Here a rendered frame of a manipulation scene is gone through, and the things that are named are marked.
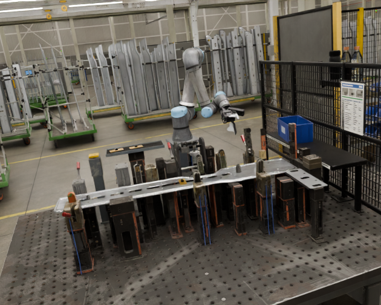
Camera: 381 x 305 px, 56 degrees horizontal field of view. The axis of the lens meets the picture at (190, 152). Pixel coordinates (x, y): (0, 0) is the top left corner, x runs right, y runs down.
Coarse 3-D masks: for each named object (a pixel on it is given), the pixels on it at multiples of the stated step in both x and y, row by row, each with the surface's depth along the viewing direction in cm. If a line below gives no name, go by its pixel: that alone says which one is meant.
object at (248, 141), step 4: (244, 128) 223; (248, 128) 221; (244, 132) 224; (248, 132) 221; (244, 136) 225; (248, 136) 225; (248, 140) 225; (248, 144) 226; (248, 148) 226; (248, 152) 225; (252, 152) 226
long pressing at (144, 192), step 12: (228, 168) 220; (252, 168) 215; (264, 168) 213; (276, 168) 211; (288, 168) 208; (168, 180) 212; (204, 180) 205; (216, 180) 203; (228, 180) 202; (240, 180) 201; (96, 192) 206; (108, 192) 204; (120, 192) 203; (132, 192) 200; (144, 192) 198; (156, 192) 197; (168, 192) 197; (60, 204) 196; (84, 204) 192; (96, 204) 191
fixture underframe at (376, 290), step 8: (368, 280) 167; (376, 280) 168; (344, 288) 163; (352, 288) 164; (360, 288) 170; (368, 288) 167; (376, 288) 170; (320, 296) 159; (328, 296) 161; (336, 296) 162; (352, 296) 169; (360, 296) 171; (368, 296) 169; (376, 296) 171; (304, 304) 157; (312, 304) 159; (320, 304) 212; (328, 304) 207; (360, 304) 175; (368, 304) 171; (376, 304) 172
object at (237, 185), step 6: (234, 186) 194; (240, 186) 193; (234, 192) 195; (240, 192) 194; (234, 198) 197; (240, 198) 194; (234, 204) 198; (240, 204) 195; (240, 210) 196; (240, 216) 198; (240, 222) 199; (240, 228) 200; (240, 234) 200; (246, 234) 201
